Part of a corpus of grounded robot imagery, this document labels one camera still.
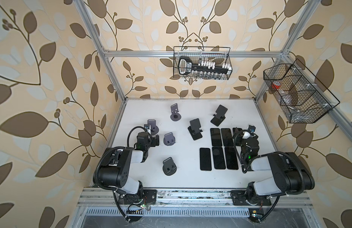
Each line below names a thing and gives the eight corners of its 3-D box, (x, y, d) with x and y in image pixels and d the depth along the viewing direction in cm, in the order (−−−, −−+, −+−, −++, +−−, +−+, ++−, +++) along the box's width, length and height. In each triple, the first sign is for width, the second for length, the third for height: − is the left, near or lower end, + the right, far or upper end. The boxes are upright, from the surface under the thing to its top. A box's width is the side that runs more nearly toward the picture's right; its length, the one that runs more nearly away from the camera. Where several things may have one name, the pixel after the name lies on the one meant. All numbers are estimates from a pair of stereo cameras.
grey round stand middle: (168, 148, 94) (167, 142, 87) (163, 142, 97) (162, 136, 90) (175, 142, 97) (175, 136, 90) (170, 137, 100) (170, 130, 93)
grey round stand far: (171, 122, 108) (170, 112, 99) (169, 115, 113) (168, 105, 103) (179, 120, 110) (179, 110, 100) (177, 113, 114) (176, 103, 104)
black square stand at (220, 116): (210, 121, 108) (212, 112, 99) (217, 113, 113) (220, 104, 105) (217, 127, 105) (221, 118, 96) (225, 118, 110) (228, 109, 101)
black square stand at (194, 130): (193, 140, 98) (194, 132, 89) (188, 130, 104) (189, 121, 95) (202, 137, 100) (204, 129, 91) (196, 127, 105) (198, 118, 96)
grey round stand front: (166, 178, 83) (165, 172, 75) (162, 168, 86) (160, 162, 78) (177, 171, 85) (176, 166, 77) (172, 163, 89) (170, 156, 81)
